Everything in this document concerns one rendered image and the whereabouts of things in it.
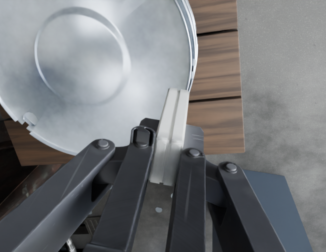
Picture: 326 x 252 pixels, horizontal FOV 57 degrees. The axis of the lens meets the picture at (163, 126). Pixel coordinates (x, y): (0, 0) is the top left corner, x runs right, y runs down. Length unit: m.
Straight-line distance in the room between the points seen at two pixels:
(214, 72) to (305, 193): 0.63
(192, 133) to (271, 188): 0.71
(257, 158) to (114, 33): 0.63
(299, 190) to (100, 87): 0.73
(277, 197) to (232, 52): 0.50
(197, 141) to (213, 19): 0.28
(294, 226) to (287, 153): 0.23
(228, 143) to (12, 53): 0.34
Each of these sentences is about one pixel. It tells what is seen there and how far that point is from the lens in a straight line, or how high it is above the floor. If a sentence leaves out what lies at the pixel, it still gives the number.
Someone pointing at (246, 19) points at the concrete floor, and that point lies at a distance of 0.79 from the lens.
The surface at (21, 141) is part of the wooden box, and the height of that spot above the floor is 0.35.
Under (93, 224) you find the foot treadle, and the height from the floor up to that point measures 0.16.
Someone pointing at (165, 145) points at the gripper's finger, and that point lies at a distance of 0.15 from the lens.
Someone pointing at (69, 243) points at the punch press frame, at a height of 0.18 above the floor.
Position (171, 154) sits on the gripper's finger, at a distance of 0.16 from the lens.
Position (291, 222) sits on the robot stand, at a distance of 0.79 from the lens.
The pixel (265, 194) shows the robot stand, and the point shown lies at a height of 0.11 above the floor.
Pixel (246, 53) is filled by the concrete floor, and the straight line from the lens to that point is 0.80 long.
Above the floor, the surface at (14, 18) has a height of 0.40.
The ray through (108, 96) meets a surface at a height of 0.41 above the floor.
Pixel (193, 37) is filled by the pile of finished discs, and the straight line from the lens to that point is 0.38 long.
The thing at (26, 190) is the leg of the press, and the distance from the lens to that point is 0.73.
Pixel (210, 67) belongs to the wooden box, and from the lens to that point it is 0.44.
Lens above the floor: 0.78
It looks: 64 degrees down
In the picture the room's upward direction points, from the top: 160 degrees counter-clockwise
